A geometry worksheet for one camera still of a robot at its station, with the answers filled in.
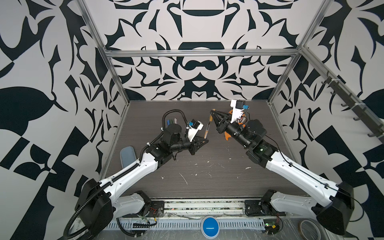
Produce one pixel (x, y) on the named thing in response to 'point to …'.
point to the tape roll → (300, 230)
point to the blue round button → (210, 227)
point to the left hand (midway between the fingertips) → (208, 137)
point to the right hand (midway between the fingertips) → (212, 111)
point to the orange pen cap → (211, 118)
